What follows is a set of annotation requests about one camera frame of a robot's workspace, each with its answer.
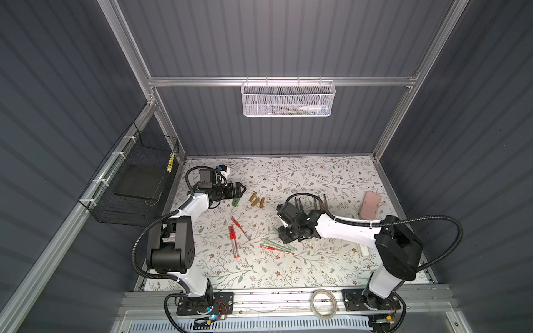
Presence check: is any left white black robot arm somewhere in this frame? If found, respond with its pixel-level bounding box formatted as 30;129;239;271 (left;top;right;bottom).
130;165;247;311

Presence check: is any floral patterned table mat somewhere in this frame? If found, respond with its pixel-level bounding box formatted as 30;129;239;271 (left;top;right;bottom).
172;156;396;289

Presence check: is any red pen right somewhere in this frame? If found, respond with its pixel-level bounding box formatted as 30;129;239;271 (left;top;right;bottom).
230;226;240;258

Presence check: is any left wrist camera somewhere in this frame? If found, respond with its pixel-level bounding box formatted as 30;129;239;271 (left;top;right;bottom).
216;165;230;178

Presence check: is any clear tape roll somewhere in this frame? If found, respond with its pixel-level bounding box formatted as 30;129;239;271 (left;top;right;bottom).
310;289;338;320

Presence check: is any red pen upper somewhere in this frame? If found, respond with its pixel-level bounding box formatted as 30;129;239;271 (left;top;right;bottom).
231;216;251;241

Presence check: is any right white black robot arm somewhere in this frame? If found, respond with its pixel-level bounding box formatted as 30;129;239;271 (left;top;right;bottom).
276;192;464;309

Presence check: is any red pen lower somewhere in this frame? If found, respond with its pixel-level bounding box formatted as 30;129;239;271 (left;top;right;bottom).
260;244;294;255

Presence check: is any white eraser stick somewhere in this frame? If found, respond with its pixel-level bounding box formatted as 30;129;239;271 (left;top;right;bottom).
360;245;369;258

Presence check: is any black wire basket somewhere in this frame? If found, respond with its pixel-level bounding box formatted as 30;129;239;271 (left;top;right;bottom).
79;127;180;227

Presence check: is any red pen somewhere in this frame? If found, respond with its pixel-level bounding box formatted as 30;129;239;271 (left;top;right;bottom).
231;216;251;241
260;244;294;255
228;226;239;258
230;226;240;258

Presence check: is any red pen left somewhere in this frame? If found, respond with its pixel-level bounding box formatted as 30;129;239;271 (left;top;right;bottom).
228;226;239;258

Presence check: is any brown pen cap three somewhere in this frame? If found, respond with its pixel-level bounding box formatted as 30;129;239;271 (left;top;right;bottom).
251;197;261;207

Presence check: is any pink eraser block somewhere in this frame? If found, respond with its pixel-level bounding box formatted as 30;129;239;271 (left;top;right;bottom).
359;191;381;220

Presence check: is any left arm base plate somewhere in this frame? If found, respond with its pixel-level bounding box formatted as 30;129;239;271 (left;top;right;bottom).
175;292;235;316

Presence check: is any white wire mesh basket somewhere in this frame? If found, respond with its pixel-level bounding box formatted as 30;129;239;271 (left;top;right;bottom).
240;79;336;117

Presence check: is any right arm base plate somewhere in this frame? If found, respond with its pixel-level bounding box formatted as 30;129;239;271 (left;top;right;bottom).
341;288;401;312

